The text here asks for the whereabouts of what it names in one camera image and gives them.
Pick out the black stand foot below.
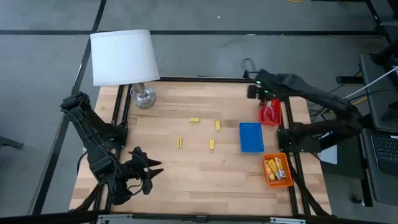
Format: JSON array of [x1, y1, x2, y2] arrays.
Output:
[[0, 136, 25, 150]]

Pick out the table lamp white shade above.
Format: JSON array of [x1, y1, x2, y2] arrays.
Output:
[[90, 29, 161, 110]]

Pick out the pink-handled pliers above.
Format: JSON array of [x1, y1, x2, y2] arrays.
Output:
[[262, 100, 274, 124], [269, 100, 280, 122]]

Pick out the red plastic basket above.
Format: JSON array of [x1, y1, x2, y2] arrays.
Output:
[[259, 98, 283, 127]]

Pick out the blue plastic basket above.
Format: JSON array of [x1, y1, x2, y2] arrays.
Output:
[[238, 122, 266, 154]]

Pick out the white paper sheet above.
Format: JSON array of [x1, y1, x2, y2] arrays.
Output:
[[319, 144, 339, 165]]

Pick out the dark grey desk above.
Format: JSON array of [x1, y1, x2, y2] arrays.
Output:
[[359, 52, 398, 133]]

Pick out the yellow green crayon box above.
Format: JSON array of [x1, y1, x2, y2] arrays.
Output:
[[274, 157, 287, 179], [264, 161, 276, 181], [267, 158, 280, 179]]

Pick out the black desk foot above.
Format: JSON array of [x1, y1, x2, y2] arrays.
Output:
[[335, 75, 364, 85]]

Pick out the white cable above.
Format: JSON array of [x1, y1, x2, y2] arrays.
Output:
[[345, 65, 398, 99]]

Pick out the black laptop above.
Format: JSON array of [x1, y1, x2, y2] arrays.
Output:
[[360, 127, 398, 207]]

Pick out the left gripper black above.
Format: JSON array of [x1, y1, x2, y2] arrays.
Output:
[[122, 146, 165, 182]]

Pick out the black office chair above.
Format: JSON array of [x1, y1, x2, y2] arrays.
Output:
[[368, 39, 398, 80]]

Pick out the black aluminium table frame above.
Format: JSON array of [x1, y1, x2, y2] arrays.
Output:
[[70, 76, 332, 218]]

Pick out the silver metal bracket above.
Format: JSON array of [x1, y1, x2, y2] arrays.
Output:
[[269, 217, 307, 224], [96, 213, 134, 224]]

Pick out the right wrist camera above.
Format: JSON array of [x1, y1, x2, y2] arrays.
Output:
[[247, 84, 259, 100]]

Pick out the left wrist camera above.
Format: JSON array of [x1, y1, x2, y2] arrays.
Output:
[[142, 179, 154, 196]]

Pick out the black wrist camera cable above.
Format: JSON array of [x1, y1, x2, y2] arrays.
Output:
[[126, 151, 154, 197]]

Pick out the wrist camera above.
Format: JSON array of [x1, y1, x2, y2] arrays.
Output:
[[142, 179, 154, 196], [247, 84, 259, 100]]

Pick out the orange plastic basket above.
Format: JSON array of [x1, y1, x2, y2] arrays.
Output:
[[262, 152, 294, 189]]

